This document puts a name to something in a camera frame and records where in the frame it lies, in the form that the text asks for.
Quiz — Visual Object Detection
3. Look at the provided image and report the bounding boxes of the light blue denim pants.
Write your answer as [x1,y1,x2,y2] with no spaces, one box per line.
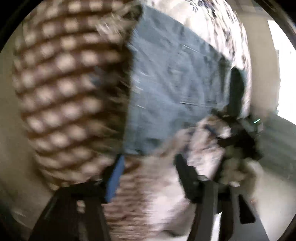
[122,4,247,157]

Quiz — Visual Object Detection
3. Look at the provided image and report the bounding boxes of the right hand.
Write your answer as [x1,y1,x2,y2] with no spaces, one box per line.
[218,151,263,191]

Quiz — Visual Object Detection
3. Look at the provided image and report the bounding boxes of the floral and checked blanket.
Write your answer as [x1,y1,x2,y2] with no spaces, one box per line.
[13,1,251,240]

